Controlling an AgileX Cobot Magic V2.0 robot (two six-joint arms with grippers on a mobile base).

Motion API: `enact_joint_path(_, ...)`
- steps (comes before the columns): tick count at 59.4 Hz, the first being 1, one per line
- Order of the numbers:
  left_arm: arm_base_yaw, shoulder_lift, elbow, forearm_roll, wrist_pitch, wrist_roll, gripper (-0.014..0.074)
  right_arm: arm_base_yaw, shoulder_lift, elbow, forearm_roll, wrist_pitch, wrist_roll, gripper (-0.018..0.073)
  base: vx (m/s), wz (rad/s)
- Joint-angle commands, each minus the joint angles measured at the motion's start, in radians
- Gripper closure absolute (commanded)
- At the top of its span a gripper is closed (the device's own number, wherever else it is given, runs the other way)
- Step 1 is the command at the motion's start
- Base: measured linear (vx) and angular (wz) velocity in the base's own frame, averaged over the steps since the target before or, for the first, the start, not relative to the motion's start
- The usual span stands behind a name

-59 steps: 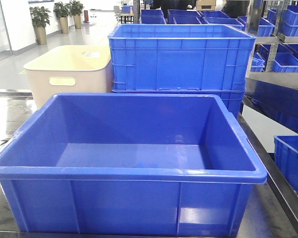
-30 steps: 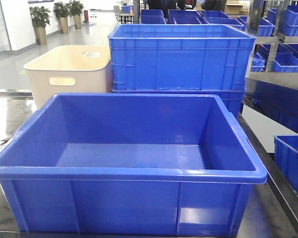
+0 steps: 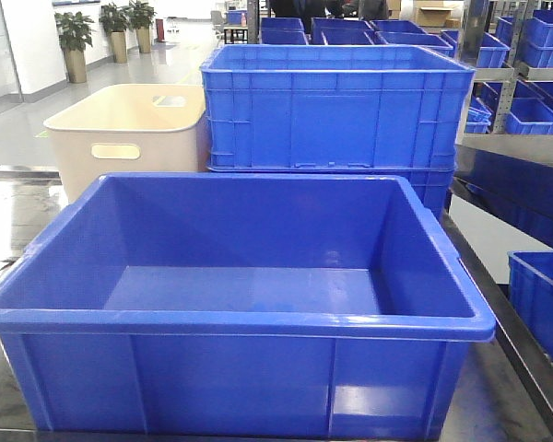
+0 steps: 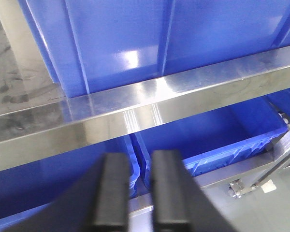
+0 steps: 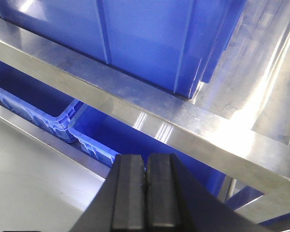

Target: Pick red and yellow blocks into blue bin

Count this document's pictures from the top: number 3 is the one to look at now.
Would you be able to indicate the blue bin on right shelf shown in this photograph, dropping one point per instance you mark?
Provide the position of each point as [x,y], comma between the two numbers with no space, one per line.
[530,117]

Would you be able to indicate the potted plant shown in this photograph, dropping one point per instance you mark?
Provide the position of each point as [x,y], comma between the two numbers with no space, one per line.
[141,17]
[115,22]
[74,32]

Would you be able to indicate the large blue target bin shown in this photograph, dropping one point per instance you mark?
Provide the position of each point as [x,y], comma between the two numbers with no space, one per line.
[327,306]

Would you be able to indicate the potted plant middle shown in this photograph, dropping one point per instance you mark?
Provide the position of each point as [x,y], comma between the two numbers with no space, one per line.
[115,22]

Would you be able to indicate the beige plastic basket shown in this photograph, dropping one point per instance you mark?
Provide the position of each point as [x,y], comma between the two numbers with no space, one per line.
[130,127]

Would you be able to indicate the steel shelving rack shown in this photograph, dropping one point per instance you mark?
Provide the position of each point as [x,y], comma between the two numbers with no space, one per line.
[510,176]

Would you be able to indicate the potted plant left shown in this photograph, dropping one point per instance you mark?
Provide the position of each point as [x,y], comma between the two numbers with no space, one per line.
[74,32]

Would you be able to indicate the large blue ribbed crate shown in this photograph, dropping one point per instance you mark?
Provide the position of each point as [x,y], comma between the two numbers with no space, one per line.
[285,107]

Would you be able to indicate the potted plant right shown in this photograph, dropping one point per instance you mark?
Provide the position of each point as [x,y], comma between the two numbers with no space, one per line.
[141,17]

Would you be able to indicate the blue bin lower right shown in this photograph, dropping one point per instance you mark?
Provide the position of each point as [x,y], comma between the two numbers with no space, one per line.
[531,293]

